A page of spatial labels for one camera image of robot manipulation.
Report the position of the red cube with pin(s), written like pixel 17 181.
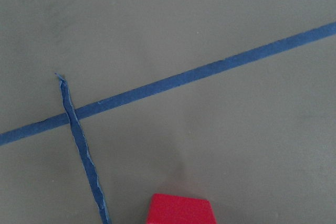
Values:
pixel 170 209

